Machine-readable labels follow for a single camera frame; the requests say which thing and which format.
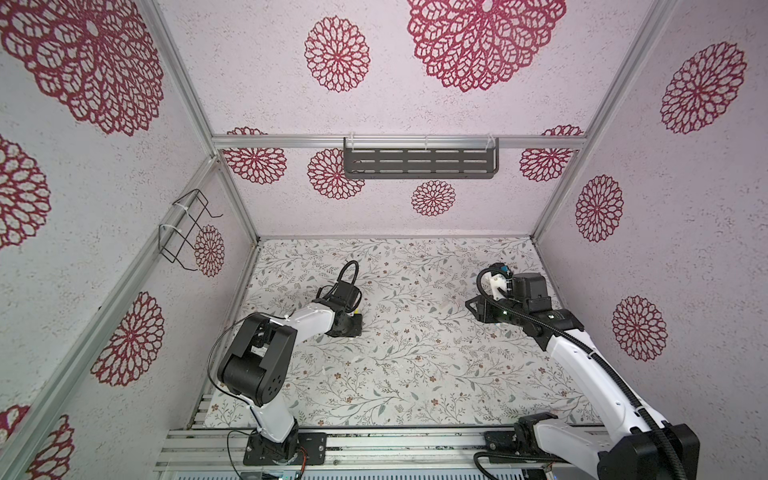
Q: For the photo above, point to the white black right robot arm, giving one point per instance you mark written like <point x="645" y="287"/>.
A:
<point x="638" y="442"/>

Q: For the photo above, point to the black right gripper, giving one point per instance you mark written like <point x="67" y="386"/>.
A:
<point x="482" y="313"/>

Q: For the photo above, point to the dark grey wall shelf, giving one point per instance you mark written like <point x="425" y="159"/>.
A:
<point x="425" y="163"/>

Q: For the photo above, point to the black wire wall rack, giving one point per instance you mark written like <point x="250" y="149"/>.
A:
<point x="192" y="242"/>

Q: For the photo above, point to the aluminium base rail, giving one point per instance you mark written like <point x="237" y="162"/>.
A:
<point x="349" y="453"/>

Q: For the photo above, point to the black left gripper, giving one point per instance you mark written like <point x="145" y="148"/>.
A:
<point x="357" y="329"/>

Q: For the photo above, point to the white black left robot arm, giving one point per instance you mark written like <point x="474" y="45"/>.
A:
<point x="255" y="367"/>

